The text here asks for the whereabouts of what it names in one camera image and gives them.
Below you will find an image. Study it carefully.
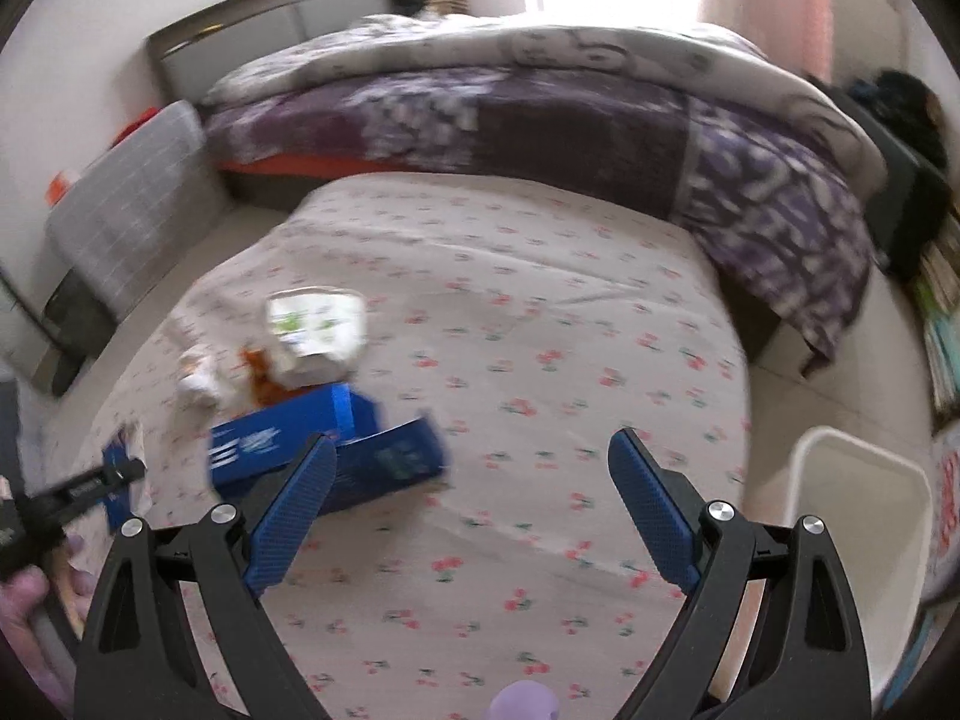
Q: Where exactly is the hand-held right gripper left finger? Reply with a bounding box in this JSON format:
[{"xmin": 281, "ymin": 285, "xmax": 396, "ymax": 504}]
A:
[{"xmin": 75, "ymin": 433, "xmax": 338, "ymax": 720}]

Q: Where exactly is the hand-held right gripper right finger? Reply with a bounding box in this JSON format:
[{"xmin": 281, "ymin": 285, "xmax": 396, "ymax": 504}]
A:
[{"xmin": 607, "ymin": 427, "xmax": 875, "ymax": 720}]

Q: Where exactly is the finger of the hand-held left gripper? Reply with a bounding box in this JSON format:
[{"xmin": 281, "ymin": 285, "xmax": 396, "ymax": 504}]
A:
[{"xmin": 19, "ymin": 427, "xmax": 149, "ymax": 537}]

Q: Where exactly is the blue carton with white print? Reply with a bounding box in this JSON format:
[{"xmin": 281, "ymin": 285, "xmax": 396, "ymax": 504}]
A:
[{"xmin": 208, "ymin": 382, "xmax": 385, "ymax": 500}]

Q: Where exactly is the white plastic bin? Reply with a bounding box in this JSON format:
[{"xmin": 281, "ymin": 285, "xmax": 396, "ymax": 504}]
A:
[{"xmin": 786, "ymin": 424, "xmax": 936, "ymax": 715}]

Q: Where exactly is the person's left hand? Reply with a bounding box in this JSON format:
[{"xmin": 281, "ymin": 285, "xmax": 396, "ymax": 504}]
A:
[{"xmin": 0, "ymin": 568, "xmax": 72, "ymax": 695}]

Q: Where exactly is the person's right hand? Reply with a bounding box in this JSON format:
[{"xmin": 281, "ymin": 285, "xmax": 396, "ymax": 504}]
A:
[{"xmin": 490, "ymin": 681, "xmax": 561, "ymax": 720}]

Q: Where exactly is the dark blue carton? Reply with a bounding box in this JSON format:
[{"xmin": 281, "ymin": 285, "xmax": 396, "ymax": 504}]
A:
[{"xmin": 322, "ymin": 415, "xmax": 452, "ymax": 515}]

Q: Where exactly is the orange snack wrapper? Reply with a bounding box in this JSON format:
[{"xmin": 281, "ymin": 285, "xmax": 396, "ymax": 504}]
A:
[{"xmin": 238, "ymin": 343, "xmax": 302, "ymax": 411}]

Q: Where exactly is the crumpled white tissue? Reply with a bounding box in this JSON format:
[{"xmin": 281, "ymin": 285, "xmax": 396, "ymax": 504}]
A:
[{"xmin": 175, "ymin": 321, "xmax": 227, "ymax": 407}]

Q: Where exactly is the crumpled white wrapper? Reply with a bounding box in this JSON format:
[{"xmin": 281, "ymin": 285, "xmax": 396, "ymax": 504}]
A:
[{"xmin": 265, "ymin": 287, "xmax": 370, "ymax": 385}]

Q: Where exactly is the cherry print tablecloth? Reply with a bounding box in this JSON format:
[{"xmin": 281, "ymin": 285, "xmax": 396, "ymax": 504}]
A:
[{"xmin": 41, "ymin": 172, "xmax": 755, "ymax": 720}]

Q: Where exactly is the black box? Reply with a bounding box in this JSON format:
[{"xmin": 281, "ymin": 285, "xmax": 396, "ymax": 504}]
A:
[{"xmin": 41, "ymin": 268, "xmax": 119, "ymax": 351}]

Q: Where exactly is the printed cardboard case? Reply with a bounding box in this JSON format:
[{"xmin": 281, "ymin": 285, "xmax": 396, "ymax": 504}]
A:
[{"xmin": 928, "ymin": 456, "xmax": 960, "ymax": 602}]

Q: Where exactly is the grey quilted cushion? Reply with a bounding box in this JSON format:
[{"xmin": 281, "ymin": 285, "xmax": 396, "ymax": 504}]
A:
[{"xmin": 43, "ymin": 100, "xmax": 227, "ymax": 317}]

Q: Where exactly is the orange white packet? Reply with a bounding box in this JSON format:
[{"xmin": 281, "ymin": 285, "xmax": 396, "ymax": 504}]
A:
[{"xmin": 45, "ymin": 167, "xmax": 85, "ymax": 205}]

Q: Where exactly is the pile of books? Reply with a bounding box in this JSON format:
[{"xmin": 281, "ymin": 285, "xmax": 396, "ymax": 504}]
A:
[{"xmin": 910, "ymin": 238, "xmax": 960, "ymax": 422}]

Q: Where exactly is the red cloth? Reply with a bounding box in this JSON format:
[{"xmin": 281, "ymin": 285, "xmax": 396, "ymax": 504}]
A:
[{"xmin": 115, "ymin": 103, "xmax": 164, "ymax": 145}]

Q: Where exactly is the purple patterned bedsheet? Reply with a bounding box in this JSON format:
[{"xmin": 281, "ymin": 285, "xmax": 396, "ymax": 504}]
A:
[{"xmin": 201, "ymin": 64, "xmax": 880, "ymax": 362}]

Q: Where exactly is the black storage bench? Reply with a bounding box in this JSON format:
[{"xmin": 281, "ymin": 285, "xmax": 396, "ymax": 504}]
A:
[{"xmin": 823, "ymin": 82, "xmax": 955, "ymax": 272}]

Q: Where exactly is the black clothing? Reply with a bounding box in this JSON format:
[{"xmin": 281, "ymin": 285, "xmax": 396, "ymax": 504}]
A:
[{"xmin": 853, "ymin": 67, "xmax": 949, "ymax": 175}]

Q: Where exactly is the grey white printed duvet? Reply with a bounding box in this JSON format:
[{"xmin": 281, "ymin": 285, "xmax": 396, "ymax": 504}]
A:
[{"xmin": 202, "ymin": 11, "xmax": 891, "ymax": 190}]

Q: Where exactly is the bed with grey headboard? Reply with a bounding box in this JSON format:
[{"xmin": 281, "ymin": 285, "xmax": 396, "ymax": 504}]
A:
[{"xmin": 145, "ymin": 0, "xmax": 887, "ymax": 377}]

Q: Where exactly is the pink fabric cabinet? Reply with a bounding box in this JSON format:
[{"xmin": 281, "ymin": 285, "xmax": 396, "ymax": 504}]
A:
[{"xmin": 793, "ymin": 0, "xmax": 910, "ymax": 85}]

